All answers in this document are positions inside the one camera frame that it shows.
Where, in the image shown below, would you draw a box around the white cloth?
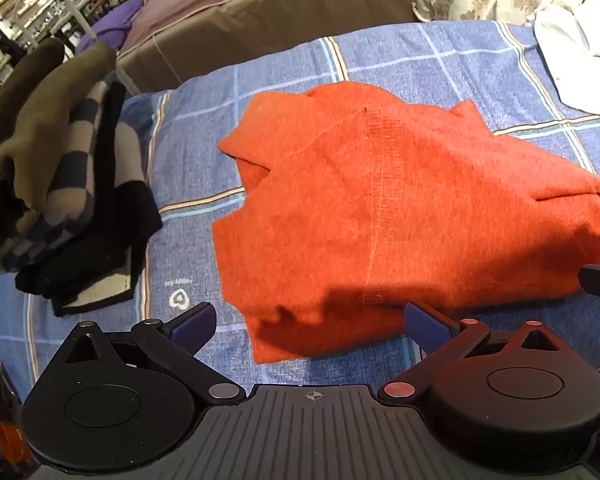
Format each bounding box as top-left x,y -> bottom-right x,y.
534,0 -> 600,122

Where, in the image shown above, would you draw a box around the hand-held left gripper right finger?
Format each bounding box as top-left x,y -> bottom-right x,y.
377,302 -> 558,407

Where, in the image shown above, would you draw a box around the olive folded garment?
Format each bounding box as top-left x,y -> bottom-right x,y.
0,40 -> 118,213

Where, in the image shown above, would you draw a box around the brown sofa cushion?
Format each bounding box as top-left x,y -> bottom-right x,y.
115,0 -> 421,96

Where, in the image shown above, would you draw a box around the dark brown folded garment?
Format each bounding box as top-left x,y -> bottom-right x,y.
0,37 -> 66,271

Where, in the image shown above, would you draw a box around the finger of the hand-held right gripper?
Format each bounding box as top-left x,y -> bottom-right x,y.
578,264 -> 600,307

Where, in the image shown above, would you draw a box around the blue plaid blanket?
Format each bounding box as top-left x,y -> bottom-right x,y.
0,20 -> 600,411

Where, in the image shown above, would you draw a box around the display shelves with goods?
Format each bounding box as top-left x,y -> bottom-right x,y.
0,0 -> 151,106

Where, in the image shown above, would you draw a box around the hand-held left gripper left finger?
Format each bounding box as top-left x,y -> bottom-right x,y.
65,302 -> 247,405

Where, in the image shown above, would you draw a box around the orange knit sweater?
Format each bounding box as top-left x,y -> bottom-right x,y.
211,85 -> 600,365

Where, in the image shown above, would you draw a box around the white metal rack pole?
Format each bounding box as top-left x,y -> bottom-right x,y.
40,0 -> 131,93

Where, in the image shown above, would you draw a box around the striped folded garment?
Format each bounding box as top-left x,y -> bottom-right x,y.
0,71 -> 148,275

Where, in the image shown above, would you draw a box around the purple cloth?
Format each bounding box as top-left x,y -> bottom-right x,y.
75,0 -> 148,56

